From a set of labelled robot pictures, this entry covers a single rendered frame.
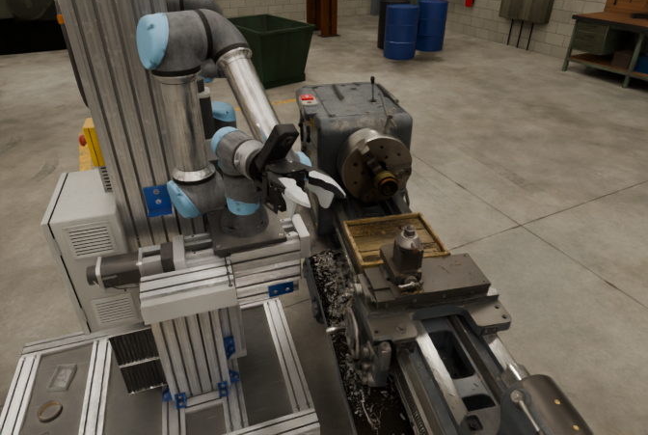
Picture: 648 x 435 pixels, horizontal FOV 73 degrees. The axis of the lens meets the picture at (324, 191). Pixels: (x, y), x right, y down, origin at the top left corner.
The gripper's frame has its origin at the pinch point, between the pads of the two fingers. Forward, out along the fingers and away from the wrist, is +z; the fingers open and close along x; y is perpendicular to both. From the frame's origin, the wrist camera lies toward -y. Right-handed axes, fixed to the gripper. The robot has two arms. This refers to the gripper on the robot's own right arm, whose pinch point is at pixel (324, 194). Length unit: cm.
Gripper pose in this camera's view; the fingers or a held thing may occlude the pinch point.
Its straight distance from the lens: 73.8
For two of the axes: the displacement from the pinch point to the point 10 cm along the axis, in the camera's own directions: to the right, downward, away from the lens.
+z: 6.3, 3.9, -6.7
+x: -7.7, 2.0, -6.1
